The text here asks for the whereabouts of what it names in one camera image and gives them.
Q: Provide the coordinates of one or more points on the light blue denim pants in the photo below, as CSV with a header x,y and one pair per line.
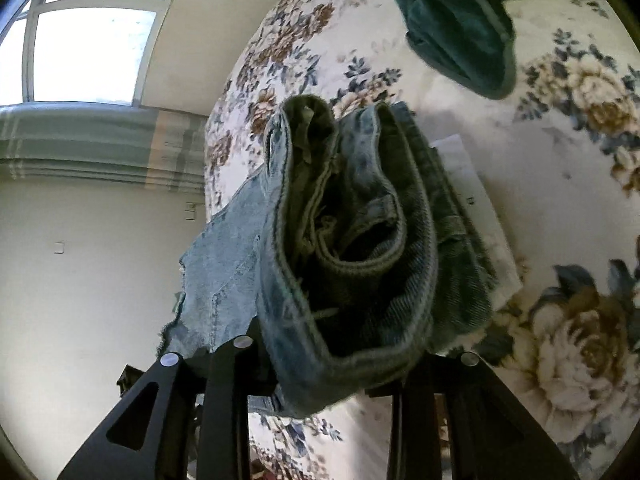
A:
x,y
345,240

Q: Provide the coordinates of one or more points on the plaid curtain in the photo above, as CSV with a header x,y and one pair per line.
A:
x,y
100,142

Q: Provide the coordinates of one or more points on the floral bed blanket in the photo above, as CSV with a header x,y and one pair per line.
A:
x,y
550,200

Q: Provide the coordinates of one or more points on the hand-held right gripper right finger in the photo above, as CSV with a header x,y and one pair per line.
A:
x,y
430,400

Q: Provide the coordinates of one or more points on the dark green garment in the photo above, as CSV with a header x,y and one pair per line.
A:
x,y
455,25

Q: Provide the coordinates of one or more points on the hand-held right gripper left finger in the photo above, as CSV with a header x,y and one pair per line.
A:
x,y
227,385

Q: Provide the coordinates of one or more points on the window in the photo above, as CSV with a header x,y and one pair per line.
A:
x,y
85,30

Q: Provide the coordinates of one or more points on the white folded cloth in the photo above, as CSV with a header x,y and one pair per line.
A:
x,y
475,200

